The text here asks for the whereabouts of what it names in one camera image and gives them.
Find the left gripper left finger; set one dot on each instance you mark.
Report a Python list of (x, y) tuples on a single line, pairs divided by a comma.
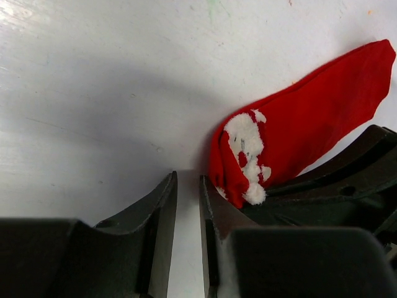
[(125, 255)]

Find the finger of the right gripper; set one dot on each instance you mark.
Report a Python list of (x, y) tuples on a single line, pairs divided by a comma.
[(356, 188)]

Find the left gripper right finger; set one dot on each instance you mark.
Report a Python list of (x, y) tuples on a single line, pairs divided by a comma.
[(218, 220)]

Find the red Santa sock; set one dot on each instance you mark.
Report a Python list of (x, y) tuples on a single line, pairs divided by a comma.
[(272, 140)]

